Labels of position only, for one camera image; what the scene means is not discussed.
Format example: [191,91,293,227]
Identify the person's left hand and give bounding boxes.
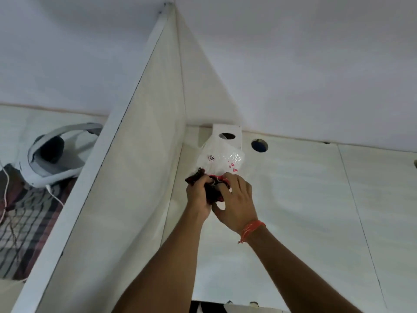
[186,175,216,224]

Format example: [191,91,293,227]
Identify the person's right hand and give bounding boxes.
[211,172,261,235]

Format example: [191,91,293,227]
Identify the black and red cloth item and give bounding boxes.
[185,167,232,205]

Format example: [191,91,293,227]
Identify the person's right forearm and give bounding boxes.
[242,225,363,313]

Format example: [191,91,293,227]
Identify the person's left forearm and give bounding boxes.
[111,209,212,313]

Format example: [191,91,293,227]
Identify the white plastic bag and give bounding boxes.
[198,135,246,180]

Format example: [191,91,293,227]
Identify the orange thread wristband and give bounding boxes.
[238,220,266,244]

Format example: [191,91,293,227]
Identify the white partition panel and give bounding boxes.
[11,2,187,313]

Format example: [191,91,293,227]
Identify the white head-worn headset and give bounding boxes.
[15,122,104,189]

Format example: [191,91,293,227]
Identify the plaid shirt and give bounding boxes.
[0,164,78,281]

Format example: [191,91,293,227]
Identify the white wall bracket with hole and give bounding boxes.
[212,124,242,150]

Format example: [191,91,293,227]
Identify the white cable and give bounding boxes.
[0,161,65,225]

